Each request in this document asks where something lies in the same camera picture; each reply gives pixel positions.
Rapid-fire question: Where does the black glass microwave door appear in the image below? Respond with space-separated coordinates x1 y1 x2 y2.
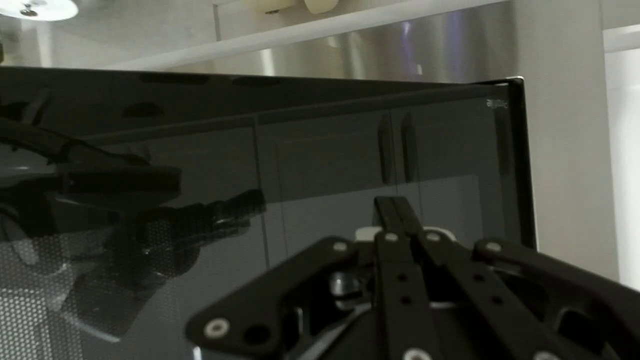
0 65 537 360

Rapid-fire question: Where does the white upper cabinet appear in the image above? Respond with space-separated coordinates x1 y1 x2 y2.
511 0 640 293

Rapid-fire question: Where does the white lidded pot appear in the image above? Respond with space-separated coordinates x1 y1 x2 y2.
0 0 79 25

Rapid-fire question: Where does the stainless steel microwave body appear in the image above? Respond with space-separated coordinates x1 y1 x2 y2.
97 0 521 88

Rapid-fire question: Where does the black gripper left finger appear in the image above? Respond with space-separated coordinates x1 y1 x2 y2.
184 195 429 360

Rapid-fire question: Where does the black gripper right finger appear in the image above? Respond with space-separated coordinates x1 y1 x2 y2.
420 228 640 360

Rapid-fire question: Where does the cream frying pan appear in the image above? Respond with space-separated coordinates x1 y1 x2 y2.
301 0 354 17

